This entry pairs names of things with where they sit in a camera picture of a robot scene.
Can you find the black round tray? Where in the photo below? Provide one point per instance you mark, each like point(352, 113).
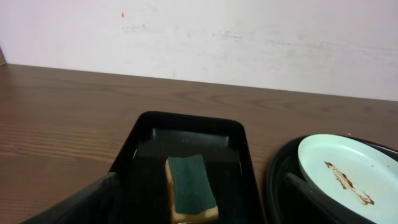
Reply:
point(284, 203)

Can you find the mint plate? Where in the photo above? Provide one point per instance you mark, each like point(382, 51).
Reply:
point(354, 174)

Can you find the black rectangular tray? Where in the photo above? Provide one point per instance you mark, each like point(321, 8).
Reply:
point(156, 136)

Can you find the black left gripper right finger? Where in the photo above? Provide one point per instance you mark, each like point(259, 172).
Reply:
point(334, 211)

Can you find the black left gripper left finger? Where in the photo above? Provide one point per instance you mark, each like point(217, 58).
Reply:
point(100, 202)

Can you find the green yellow sponge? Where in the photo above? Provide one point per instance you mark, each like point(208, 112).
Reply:
point(190, 194)

